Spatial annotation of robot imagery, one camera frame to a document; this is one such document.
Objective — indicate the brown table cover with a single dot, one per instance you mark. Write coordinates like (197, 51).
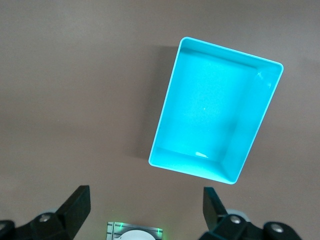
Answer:
(50, 100)

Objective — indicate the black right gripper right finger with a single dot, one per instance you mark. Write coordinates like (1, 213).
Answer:
(215, 215)

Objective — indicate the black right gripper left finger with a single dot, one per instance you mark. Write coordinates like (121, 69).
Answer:
(70, 215)

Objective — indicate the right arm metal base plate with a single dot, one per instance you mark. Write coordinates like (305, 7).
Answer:
(111, 232)

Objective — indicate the cyan plastic bin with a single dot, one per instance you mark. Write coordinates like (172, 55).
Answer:
(205, 107)

